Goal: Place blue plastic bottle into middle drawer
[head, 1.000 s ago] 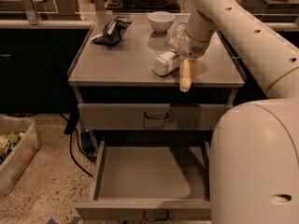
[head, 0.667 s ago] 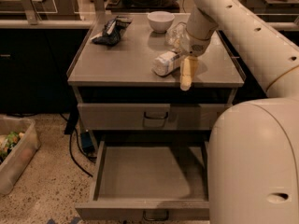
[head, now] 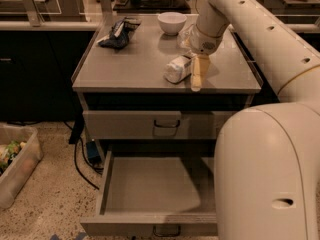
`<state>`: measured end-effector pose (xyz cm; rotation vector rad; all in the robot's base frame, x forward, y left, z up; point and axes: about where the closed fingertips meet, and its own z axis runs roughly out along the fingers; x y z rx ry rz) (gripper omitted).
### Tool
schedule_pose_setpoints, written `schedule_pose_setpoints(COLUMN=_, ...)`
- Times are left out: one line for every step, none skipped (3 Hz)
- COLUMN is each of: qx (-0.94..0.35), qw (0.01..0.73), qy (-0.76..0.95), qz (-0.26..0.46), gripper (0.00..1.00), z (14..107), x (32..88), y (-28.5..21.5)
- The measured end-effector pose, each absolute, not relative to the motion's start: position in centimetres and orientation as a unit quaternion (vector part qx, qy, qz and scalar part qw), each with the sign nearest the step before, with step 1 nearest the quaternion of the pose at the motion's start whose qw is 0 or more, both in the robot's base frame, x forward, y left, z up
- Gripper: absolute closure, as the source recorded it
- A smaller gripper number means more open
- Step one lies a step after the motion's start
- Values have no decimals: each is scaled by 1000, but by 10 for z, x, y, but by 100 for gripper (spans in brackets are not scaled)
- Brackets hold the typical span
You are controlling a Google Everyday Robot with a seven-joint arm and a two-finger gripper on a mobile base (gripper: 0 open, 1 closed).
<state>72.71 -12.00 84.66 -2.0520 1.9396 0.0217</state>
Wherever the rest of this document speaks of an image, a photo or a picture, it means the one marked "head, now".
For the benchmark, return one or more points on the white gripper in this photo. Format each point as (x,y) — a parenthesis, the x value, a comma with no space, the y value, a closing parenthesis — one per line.
(204,44)

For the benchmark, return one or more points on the green produce in bin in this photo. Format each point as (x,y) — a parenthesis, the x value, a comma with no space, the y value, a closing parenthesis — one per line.
(8,154)

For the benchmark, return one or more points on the white ceramic bowl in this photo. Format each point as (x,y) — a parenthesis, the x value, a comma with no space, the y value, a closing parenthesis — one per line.
(171,23)

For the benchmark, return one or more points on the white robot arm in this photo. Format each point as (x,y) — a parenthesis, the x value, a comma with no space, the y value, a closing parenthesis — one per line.
(267,157)

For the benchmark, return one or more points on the open middle grey drawer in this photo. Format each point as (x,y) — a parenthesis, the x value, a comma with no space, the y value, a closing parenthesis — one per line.
(161,195)

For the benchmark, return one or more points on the grey metal drawer cabinet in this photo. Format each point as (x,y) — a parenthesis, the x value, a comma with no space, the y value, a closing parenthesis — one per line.
(132,79)

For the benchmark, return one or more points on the blue label plastic bottle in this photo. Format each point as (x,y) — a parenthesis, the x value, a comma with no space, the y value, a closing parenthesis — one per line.
(179,68)

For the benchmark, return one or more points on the clear plastic storage bin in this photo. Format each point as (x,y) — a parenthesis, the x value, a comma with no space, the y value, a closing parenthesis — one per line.
(16,175)

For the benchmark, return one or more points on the dark blue chip bag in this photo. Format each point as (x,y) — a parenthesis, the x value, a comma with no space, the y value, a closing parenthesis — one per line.
(120,33)

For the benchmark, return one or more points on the blue power adapter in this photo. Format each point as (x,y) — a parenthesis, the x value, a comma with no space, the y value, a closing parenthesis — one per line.
(92,152)

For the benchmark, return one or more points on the clear empty plastic bottle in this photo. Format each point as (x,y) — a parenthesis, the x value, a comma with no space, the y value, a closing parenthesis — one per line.
(183,39)

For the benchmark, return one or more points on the closed top grey drawer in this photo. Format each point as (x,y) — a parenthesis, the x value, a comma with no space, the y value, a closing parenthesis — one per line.
(147,125)

